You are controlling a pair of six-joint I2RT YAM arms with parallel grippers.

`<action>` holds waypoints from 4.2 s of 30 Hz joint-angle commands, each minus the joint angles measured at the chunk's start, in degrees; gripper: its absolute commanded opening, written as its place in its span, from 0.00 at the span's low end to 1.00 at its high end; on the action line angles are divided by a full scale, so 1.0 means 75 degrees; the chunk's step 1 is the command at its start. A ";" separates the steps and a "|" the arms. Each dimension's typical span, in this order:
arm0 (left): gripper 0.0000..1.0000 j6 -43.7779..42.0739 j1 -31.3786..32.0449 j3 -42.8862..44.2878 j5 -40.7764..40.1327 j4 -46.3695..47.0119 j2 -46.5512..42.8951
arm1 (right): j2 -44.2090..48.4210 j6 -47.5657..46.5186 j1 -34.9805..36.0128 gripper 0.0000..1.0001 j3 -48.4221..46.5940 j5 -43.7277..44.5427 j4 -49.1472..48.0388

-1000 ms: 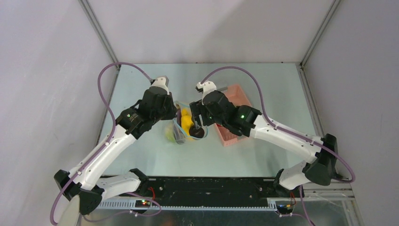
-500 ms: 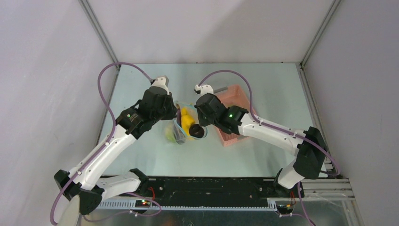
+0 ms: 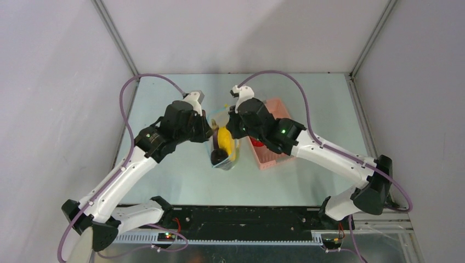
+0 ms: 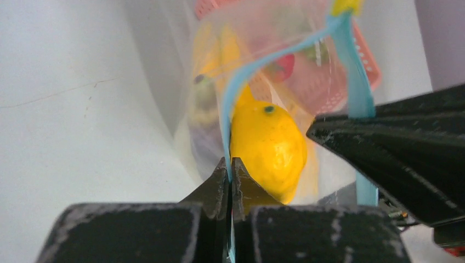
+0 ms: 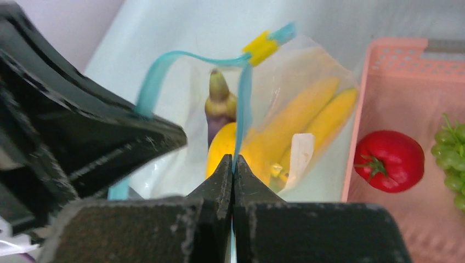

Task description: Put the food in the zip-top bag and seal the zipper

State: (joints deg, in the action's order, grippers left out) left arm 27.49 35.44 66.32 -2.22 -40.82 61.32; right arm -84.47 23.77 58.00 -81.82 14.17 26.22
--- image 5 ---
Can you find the green grapes bunch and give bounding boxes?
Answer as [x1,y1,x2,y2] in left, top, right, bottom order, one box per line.
[430,113,464,211]

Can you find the yellow bell pepper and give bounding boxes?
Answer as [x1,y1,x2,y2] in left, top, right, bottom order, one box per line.
[206,122,236,179]

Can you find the yellow zipper slider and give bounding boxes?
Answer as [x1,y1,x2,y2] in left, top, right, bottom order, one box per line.
[242,31,280,67]

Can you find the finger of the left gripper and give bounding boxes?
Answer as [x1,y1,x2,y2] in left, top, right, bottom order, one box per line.
[1,3,186,235]

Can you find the clear zip top bag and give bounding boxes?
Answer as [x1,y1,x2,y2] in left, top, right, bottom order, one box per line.
[107,24,359,202]

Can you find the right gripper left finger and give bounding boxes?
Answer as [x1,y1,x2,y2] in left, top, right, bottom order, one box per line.
[38,155,233,262]

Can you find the dark purple eggplant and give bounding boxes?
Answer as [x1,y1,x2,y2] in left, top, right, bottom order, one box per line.
[205,69,237,147]

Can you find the yellow banana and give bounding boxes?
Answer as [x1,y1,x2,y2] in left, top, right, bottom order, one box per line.
[241,77,358,186]

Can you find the red tomato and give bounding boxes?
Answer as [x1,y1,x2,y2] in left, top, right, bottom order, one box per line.
[353,130,425,193]

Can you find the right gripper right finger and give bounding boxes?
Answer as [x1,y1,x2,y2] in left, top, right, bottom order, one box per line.
[233,157,412,262]

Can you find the pink plastic basket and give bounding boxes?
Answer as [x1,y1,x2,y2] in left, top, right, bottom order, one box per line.
[342,38,464,262]

